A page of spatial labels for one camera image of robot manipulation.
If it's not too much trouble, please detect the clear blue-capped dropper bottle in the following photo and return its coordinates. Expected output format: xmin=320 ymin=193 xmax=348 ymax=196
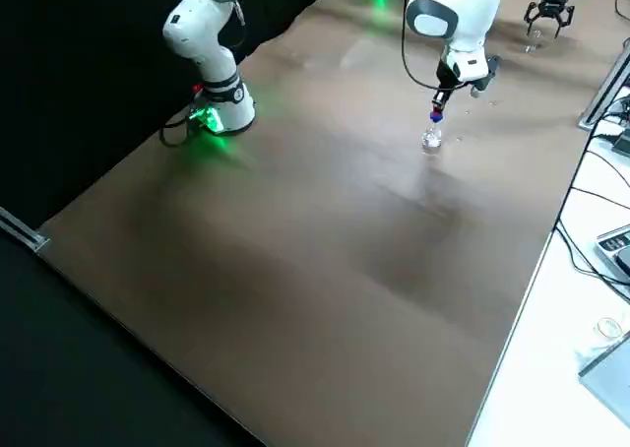
xmin=420 ymin=111 xmax=445 ymax=152

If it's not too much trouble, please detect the small black device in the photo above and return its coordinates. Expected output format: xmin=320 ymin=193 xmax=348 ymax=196
xmin=608 ymin=124 xmax=630 ymax=159

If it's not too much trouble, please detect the base black cable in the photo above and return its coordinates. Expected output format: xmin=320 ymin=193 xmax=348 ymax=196
xmin=159 ymin=114 xmax=198 ymax=148

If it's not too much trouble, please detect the grey laptop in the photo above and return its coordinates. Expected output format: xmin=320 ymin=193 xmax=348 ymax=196
xmin=577 ymin=332 xmax=630 ymax=421

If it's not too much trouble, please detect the aluminium camera post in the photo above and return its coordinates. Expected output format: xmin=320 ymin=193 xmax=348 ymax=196
xmin=578 ymin=47 xmax=630 ymax=131

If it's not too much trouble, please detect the black bench cable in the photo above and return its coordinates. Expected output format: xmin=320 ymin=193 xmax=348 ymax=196
xmin=554 ymin=99 xmax=630 ymax=301

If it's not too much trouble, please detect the silver corner rail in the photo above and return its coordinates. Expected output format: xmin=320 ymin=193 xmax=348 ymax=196
xmin=0 ymin=205 xmax=51 ymax=254

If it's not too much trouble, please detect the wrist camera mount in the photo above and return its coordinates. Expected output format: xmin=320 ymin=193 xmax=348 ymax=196
xmin=469 ymin=54 xmax=504 ymax=99

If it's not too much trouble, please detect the grey device with buttons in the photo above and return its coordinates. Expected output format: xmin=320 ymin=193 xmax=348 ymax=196
xmin=594 ymin=223 xmax=630 ymax=282

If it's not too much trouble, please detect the small clear glass dish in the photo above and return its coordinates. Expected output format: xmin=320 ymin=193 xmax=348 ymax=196
xmin=593 ymin=316 xmax=624 ymax=343

